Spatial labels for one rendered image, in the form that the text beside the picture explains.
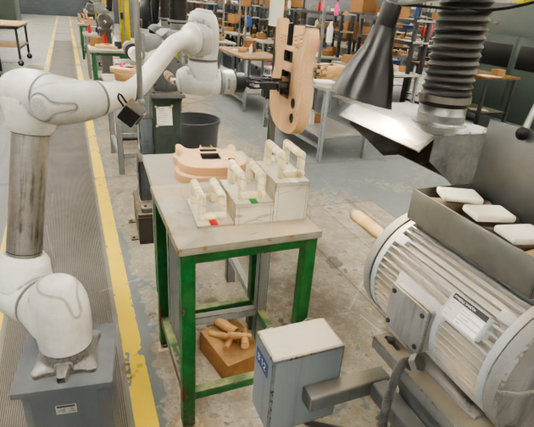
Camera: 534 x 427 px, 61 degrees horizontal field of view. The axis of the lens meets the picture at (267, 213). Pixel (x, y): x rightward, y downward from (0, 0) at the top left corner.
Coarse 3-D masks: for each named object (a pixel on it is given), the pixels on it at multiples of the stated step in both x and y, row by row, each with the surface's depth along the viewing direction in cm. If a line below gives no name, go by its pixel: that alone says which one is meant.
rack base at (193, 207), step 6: (192, 204) 192; (210, 204) 193; (216, 204) 193; (192, 210) 186; (210, 210) 187; (216, 210) 188; (192, 216) 183; (228, 216) 183; (198, 222) 177; (204, 222) 177; (222, 222) 178; (228, 222) 179; (198, 228) 174
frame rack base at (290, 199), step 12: (264, 168) 192; (276, 168) 193; (288, 168) 194; (276, 180) 179; (288, 180) 180; (300, 180) 181; (276, 192) 179; (288, 192) 180; (300, 192) 182; (276, 204) 181; (288, 204) 183; (300, 204) 184; (276, 216) 183; (288, 216) 185; (300, 216) 187
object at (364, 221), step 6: (354, 216) 116; (360, 216) 115; (366, 216) 114; (360, 222) 114; (366, 222) 112; (372, 222) 111; (366, 228) 111; (372, 228) 110; (378, 228) 109; (372, 234) 109; (378, 234) 107
